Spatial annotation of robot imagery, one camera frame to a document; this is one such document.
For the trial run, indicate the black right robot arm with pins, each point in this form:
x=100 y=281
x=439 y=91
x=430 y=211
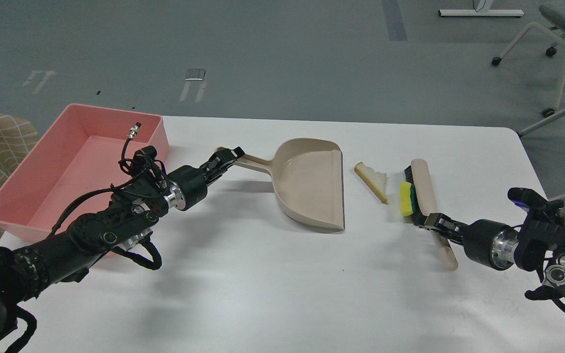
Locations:
x=537 y=244

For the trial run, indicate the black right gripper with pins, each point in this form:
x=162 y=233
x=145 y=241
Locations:
x=486 y=242

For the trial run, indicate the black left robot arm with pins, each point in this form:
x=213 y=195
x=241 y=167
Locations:
x=117 y=219

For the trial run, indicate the white desk foot bar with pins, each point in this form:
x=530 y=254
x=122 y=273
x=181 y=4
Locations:
x=480 y=13

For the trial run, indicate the yellow green sponge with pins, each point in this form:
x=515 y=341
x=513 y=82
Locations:
x=408 y=200

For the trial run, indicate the beige plastic dustpan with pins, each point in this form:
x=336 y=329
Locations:
x=307 y=177

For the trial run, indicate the pink plastic bin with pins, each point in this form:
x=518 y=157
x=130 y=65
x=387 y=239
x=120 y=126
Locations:
x=78 y=154

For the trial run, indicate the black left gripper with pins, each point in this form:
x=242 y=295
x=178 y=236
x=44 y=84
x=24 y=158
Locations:
x=188 y=185

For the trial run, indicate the bread slice piece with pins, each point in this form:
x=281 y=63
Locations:
x=375 y=180

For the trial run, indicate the beige hand brush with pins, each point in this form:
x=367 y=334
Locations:
x=418 y=173

